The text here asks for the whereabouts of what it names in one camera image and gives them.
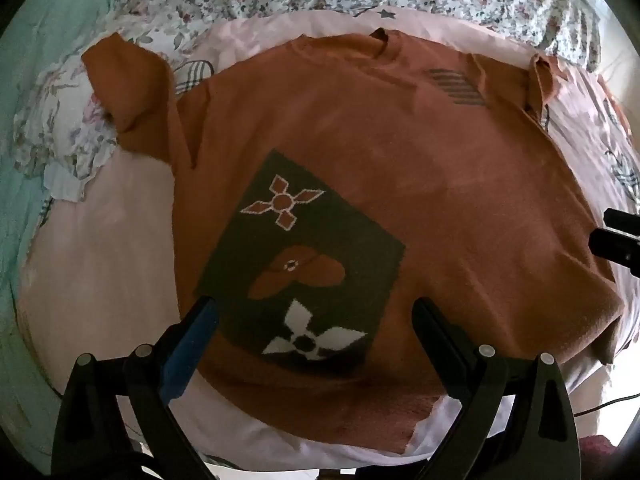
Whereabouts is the pink bed sheet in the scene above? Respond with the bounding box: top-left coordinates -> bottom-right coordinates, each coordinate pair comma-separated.
15,7 -> 640,471

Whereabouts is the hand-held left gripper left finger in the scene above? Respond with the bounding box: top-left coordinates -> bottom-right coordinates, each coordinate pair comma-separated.
50,296 -> 221,480

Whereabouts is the mint green blanket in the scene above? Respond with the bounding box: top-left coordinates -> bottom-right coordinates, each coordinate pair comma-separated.
0,0 -> 126,476

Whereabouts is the black cable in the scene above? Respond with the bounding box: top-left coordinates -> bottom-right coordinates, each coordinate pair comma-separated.
575,395 -> 640,417

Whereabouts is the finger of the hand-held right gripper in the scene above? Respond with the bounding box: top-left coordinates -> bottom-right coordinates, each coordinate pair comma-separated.
589,228 -> 640,277
603,208 -> 640,237

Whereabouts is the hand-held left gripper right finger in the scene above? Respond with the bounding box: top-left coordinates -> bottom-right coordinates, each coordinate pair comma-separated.
410,297 -> 583,480

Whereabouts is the orange knit sweater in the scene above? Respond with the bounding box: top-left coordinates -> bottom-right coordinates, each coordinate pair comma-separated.
81,27 -> 626,453

